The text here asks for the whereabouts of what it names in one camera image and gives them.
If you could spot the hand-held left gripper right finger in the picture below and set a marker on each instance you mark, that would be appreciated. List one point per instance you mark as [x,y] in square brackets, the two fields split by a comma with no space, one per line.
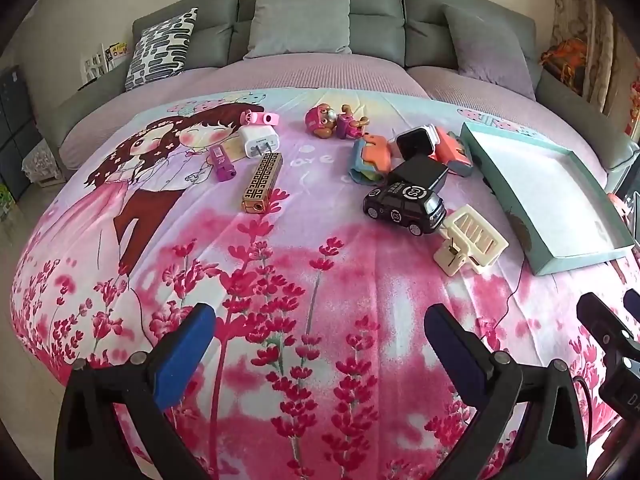
[455,355]

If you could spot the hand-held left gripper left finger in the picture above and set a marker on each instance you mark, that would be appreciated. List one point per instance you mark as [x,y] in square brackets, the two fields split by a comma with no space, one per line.
[185,355]

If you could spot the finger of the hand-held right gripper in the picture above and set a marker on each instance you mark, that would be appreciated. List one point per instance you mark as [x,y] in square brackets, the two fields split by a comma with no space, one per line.
[633,301]
[602,322]

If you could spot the cream hair clip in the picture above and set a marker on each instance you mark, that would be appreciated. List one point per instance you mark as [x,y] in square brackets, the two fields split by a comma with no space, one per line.
[470,240]

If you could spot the teal cardboard box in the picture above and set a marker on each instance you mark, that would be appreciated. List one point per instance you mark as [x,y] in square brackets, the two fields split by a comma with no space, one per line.
[540,195]

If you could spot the black toy car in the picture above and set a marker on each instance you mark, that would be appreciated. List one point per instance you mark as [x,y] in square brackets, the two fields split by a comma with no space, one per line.
[400,205]

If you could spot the black cube charger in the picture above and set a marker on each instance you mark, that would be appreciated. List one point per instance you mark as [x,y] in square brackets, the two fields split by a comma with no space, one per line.
[417,172]

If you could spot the purple lighter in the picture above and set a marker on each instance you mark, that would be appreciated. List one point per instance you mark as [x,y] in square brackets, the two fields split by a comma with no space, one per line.
[222,165]

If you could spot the blue toy block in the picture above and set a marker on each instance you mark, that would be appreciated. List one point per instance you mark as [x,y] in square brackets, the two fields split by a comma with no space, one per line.
[462,157]

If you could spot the blue block with green balls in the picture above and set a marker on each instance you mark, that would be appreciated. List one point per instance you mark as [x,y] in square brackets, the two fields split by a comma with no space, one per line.
[357,167]

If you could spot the white charger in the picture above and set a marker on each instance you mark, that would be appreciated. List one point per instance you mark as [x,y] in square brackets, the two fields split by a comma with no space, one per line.
[255,137]

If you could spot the small pink toy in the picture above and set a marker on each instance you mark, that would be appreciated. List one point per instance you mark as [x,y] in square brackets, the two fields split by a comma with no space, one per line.
[260,118]

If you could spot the pink brown dog toy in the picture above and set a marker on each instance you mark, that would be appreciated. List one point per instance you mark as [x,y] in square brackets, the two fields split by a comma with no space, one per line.
[320,120]

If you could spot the red plastic stool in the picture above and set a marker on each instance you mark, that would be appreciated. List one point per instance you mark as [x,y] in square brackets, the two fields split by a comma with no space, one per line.
[620,207]

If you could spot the green box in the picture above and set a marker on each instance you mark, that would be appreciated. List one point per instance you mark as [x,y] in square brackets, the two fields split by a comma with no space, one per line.
[6,202]

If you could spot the white woven basket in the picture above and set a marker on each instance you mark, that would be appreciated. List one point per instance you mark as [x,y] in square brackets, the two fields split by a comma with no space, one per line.
[42,162]

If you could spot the orange red ornament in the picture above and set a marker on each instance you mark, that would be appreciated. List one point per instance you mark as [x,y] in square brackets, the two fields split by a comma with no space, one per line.
[562,65]

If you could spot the patterned beige curtain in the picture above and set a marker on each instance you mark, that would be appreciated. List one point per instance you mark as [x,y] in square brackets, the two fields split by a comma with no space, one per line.
[595,35]

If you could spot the pink sofa seat cushion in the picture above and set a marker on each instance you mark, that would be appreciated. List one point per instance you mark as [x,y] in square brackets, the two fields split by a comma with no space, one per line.
[450,85]
[325,72]

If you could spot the dark cabinet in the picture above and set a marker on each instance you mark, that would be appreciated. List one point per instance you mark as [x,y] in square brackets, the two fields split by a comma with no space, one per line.
[17,125]

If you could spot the purple pillow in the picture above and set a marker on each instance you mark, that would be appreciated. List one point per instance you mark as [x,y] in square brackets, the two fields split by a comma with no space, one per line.
[487,50]

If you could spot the white magazine rack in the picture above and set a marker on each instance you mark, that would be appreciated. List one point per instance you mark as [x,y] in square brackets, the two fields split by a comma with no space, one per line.
[102,62]

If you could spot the black white patterned pillow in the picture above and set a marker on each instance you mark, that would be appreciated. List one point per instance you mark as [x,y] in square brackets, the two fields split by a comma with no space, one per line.
[160,50]

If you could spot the grey pillow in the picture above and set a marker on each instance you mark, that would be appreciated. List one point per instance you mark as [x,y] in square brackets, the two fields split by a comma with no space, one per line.
[300,22]

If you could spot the grey sofa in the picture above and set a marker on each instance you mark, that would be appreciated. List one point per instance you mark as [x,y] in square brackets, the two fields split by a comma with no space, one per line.
[380,10]

